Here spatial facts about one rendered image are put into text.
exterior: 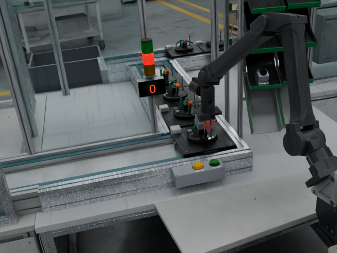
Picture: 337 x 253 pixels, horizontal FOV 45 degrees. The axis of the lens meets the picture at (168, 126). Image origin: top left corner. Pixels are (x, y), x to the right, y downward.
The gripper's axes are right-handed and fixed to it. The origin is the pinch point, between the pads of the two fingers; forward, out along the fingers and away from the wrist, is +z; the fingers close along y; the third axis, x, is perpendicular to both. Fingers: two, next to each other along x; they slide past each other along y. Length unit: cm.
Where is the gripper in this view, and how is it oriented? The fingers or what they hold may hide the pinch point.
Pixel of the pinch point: (208, 130)
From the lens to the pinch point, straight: 171.0
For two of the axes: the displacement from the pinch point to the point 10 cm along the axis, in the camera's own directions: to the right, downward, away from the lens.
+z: 0.6, 8.8, 4.6
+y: -9.7, 1.6, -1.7
